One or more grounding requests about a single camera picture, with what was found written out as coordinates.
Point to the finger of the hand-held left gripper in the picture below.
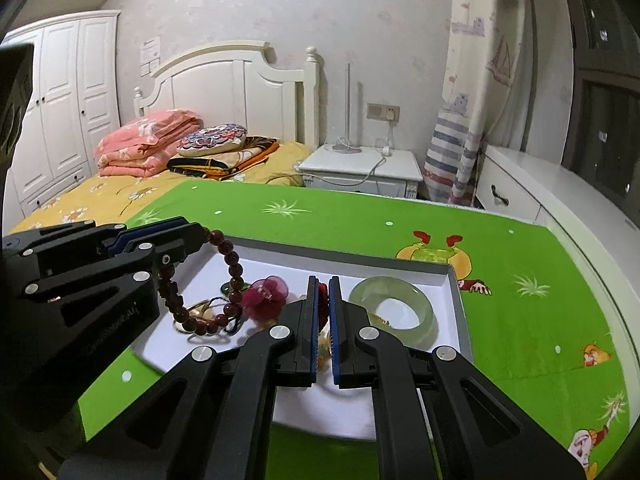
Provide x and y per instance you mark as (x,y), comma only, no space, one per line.
(75,240)
(170,247)

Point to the yellow floral bed sheet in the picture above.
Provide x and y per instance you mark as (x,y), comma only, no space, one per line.
(100,195)

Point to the orange and black folded blanket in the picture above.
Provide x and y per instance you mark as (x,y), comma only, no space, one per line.
(235,160)

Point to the dark framed window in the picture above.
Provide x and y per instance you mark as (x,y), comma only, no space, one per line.
(600,110)

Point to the green printed cloth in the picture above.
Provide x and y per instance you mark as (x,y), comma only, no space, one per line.
(500,310)

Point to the grey wall socket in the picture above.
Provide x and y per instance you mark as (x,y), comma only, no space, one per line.
(376,110)

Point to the white paper notice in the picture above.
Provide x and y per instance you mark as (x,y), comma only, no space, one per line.
(151,50)

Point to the white window bench cabinet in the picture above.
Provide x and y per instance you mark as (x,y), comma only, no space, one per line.
(550,180)

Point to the patterned round pillow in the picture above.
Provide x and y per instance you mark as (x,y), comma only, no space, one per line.
(212,140)

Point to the white wardrobe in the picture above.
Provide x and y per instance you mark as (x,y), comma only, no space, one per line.
(65,110)

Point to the printed curtain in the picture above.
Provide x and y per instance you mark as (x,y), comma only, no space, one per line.
(475,85)

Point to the pale green jade bangle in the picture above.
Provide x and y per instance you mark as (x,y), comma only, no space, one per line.
(425,320)

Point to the pink folded quilt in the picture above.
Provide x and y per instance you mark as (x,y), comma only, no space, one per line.
(145,145)

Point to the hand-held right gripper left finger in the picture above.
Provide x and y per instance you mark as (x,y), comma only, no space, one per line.
(315,350)

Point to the wide gold bangle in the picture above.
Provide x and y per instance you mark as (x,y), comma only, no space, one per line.
(200,310)

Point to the white nightstand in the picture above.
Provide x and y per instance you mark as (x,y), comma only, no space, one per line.
(360,165)

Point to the grey cardboard box tray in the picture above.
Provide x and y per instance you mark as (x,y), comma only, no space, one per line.
(280,265)

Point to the white bed headboard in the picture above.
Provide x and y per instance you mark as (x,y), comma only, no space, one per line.
(225,85)

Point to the white wall switch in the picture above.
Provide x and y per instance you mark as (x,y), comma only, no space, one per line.
(151,69)

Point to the metal lamp stand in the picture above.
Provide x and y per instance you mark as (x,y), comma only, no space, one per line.
(345,147)

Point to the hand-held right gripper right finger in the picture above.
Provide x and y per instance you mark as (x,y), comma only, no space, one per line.
(335,355)

